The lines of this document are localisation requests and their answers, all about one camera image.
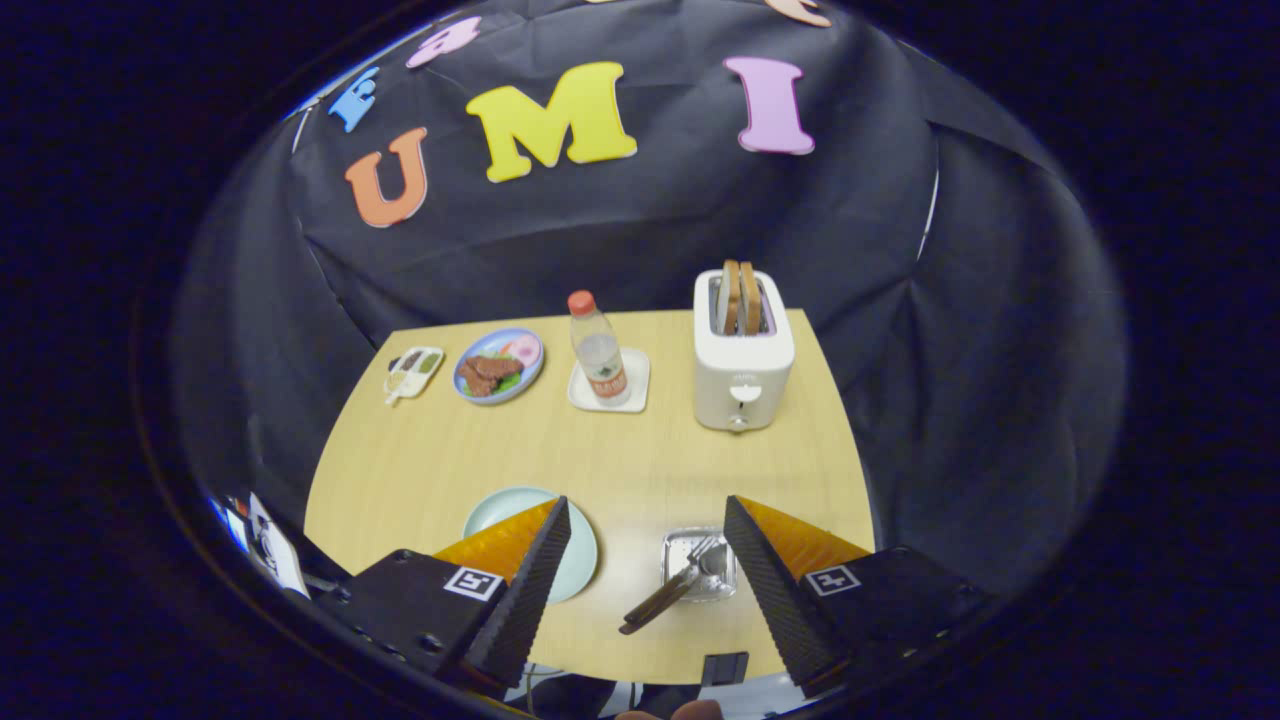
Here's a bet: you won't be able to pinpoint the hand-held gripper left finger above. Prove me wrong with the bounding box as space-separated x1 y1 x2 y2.
330 495 573 696

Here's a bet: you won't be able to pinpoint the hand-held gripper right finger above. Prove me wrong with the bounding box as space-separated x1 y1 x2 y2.
723 495 1001 696

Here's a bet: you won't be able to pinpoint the fork with brown handle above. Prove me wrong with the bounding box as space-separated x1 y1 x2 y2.
618 536 723 636

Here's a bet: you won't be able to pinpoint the pale green plate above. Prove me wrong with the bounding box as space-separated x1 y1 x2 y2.
462 486 599 604

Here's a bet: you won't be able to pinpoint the square metal drain tray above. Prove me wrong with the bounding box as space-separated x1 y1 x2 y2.
660 528 739 603

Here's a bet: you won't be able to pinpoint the white toaster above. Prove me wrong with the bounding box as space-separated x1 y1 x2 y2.
693 268 797 433

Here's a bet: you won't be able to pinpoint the blue plate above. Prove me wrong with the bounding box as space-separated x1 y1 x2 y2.
452 328 546 405

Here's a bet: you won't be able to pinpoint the brown meat pieces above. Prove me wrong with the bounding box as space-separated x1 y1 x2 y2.
458 355 525 398

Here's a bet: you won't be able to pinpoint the white square coaster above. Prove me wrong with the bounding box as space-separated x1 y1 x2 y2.
567 347 651 414

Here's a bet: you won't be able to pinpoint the clear water bottle red cap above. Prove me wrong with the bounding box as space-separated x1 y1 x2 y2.
567 290 633 408

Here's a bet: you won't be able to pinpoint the white printed papers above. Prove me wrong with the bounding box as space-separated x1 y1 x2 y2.
245 492 311 599

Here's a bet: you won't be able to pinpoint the white divided sauce dish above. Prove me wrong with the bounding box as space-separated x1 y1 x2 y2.
384 346 445 406

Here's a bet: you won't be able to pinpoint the black backdrop cloth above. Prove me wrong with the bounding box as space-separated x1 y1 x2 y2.
170 0 1131 601

